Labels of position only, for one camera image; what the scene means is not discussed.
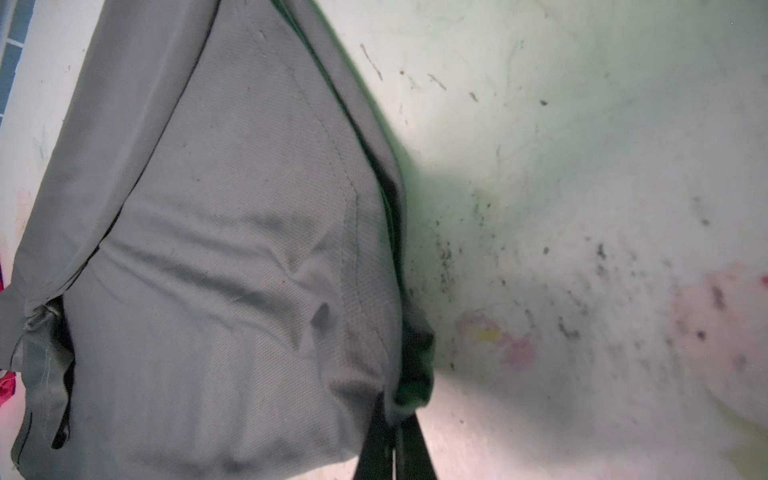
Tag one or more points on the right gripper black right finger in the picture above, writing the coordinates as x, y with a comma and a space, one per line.
412, 458

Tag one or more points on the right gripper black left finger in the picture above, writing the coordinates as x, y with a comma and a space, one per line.
375, 461

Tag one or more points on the grey t shirt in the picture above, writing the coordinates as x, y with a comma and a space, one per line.
209, 284

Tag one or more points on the folded red t shirt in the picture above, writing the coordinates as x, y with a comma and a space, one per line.
8, 378

